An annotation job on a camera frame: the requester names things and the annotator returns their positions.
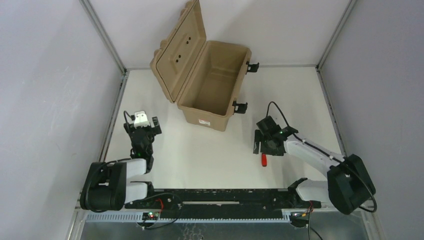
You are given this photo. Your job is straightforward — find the red black screwdriver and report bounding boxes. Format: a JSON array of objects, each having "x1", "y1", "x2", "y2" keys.
[{"x1": 261, "y1": 153, "x2": 268, "y2": 167}]

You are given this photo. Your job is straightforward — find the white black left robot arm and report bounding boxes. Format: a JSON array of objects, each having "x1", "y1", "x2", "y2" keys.
[{"x1": 79, "y1": 112, "x2": 162, "y2": 213}]

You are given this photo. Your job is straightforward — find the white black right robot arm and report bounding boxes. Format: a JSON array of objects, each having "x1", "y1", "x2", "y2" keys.
[{"x1": 253, "y1": 116, "x2": 377, "y2": 215}]

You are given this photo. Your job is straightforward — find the black toolbox front latch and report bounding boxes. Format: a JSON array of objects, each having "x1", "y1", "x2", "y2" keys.
[{"x1": 232, "y1": 100, "x2": 248, "y2": 114}]

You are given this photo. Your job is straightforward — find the black toolbox latch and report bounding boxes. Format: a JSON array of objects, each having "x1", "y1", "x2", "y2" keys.
[
  {"x1": 232, "y1": 100, "x2": 248, "y2": 114},
  {"x1": 245, "y1": 61, "x2": 260, "y2": 74}
]

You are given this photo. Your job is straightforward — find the tan plastic toolbox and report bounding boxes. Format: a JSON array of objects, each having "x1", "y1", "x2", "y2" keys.
[{"x1": 150, "y1": 0, "x2": 252, "y2": 132}]

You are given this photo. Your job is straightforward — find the black toolbox rear latch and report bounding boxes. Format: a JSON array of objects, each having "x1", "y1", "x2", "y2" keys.
[{"x1": 245, "y1": 61, "x2": 260, "y2": 74}]

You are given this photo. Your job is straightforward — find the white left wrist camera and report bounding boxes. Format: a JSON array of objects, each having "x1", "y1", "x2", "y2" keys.
[{"x1": 133, "y1": 110, "x2": 151, "y2": 128}]

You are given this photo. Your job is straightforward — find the aluminium frame rail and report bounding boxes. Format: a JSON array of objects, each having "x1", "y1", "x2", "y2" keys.
[{"x1": 79, "y1": 0, "x2": 129, "y2": 162}]

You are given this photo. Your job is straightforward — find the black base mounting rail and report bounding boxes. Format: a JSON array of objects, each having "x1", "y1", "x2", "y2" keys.
[{"x1": 124, "y1": 188, "x2": 322, "y2": 219}]

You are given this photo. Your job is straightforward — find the white slotted cable duct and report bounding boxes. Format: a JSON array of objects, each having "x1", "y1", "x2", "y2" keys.
[{"x1": 85, "y1": 211, "x2": 291, "y2": 223}]

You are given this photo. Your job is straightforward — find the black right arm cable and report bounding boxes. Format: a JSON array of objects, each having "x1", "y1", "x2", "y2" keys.
[{"x1": 266, "y1": 101, "x2": 379, "y2": 214}]

